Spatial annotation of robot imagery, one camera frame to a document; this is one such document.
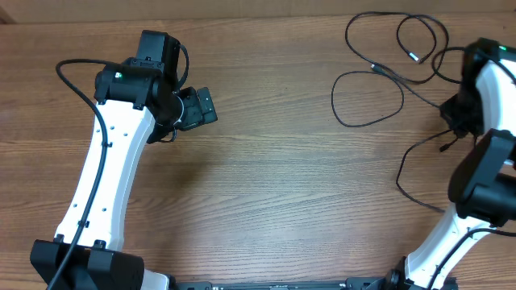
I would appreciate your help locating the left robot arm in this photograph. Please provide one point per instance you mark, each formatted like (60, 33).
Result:
(141, 101)

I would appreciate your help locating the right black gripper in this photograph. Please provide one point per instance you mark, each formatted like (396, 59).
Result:
(451, 114)

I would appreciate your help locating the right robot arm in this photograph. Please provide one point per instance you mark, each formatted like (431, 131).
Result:
(482, 199)

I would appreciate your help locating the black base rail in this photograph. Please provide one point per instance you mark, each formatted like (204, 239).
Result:
(354, 283)

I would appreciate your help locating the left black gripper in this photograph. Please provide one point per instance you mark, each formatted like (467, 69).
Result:
(195, 115)

